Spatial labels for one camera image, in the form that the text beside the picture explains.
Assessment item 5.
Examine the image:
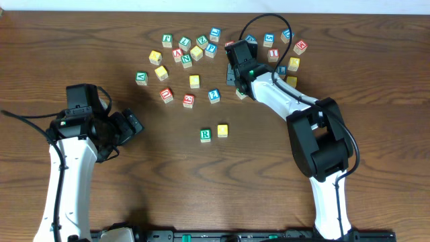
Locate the blue S letter block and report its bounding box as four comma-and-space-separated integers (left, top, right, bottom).
263, 33, 275, 48

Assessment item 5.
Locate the blue L letter block top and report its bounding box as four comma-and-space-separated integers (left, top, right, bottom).
210, 28, 221, 42

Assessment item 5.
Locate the green R letter block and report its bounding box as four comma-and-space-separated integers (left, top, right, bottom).
200, 129, 212, 143

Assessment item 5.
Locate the blue question mark block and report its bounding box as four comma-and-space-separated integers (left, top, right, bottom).
208, 89, 220, 104

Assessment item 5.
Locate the blue l letter block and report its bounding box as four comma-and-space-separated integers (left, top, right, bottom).
210, 28, 221, 42
276, 65, 287, 75

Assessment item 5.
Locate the green N letter block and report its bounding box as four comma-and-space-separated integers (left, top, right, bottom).
181, 54, 192, 69

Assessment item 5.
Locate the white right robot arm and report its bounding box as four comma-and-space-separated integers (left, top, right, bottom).
225, 40, 357, 240

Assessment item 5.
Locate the blue P letter block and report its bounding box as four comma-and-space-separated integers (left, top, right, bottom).
205, 43, 218, 58

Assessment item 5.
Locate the red U letter block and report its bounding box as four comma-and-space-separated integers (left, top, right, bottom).
159, 88, 174, 104

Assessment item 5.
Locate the red A letter block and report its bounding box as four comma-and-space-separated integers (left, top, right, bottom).
172, 48, 183, 63

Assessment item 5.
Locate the blue D letter block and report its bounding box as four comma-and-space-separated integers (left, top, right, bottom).
245, 34, 256, 42

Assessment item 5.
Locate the green 4 number block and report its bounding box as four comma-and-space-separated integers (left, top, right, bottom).
236, 89, 247, 99

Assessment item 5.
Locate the green V letter block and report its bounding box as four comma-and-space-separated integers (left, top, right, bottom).
135, 71, 148, 85

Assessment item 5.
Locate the blue Q letter block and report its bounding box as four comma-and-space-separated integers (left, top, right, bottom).
280, 29, 295, 44

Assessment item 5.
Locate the green Z letter block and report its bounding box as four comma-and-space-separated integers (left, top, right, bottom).
196, 35, 209, 50

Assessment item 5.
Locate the red C letter block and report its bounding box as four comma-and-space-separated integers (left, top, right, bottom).
224, 41, 234, 47

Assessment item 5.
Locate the yellow K letter block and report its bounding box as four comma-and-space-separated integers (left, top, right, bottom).
288, 57, 300, 71

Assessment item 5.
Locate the red M letter block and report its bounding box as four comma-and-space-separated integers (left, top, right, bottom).
294, 40, 308, 55

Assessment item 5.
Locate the red E letter block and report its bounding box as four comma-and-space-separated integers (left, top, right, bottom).
183, 94, 195, 108

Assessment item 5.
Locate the red I letter block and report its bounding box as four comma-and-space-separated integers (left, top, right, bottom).
267, 48, 280, 63

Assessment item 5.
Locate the green L letter block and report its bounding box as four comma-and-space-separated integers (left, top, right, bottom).
179, 36, 191, 52

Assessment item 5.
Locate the green P letter block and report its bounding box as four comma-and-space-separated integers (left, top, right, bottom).
162, 34, 173, 48

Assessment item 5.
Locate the blue L letter block right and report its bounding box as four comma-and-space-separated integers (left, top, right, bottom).
276, 65, 287, 75

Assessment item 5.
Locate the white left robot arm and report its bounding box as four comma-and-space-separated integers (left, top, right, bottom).
34, 103, 143, 241

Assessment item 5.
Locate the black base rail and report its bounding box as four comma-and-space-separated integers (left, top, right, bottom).
90, 229, 396, 242

